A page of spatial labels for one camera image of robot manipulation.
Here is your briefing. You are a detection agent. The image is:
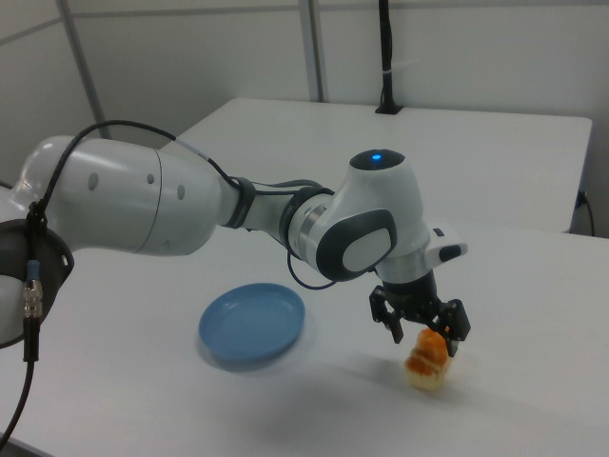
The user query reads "gray partition post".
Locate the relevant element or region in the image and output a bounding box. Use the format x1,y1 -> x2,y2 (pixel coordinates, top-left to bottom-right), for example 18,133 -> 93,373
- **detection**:
301,0 -> 330,103
55,0 -> 107,129

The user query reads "blue round plate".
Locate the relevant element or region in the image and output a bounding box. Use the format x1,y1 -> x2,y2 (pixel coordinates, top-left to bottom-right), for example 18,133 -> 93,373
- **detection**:
198,281 -> 307,373

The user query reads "white side table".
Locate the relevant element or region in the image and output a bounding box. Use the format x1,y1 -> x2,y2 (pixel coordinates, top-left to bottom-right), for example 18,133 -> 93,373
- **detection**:
174,97 -> 594,235

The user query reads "dark floor cable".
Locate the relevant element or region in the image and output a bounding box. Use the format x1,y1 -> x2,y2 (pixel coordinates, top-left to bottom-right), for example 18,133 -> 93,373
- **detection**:
576,189 -> 598,236

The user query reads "black camera stand pole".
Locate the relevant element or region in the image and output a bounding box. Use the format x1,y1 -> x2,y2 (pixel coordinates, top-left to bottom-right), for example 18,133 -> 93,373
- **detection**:
374,0 -> 404,116

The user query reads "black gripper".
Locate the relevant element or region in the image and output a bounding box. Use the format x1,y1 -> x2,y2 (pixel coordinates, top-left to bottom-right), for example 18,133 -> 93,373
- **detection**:
368,268 -> 473,359

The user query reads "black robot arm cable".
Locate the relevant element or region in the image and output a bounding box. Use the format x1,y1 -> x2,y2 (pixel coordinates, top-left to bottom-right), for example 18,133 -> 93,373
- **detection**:
0,119 -> 344,447

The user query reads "bread slice with orange topping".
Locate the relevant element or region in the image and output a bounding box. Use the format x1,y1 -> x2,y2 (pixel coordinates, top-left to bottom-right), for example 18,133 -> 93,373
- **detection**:
403,328 -> 451,392

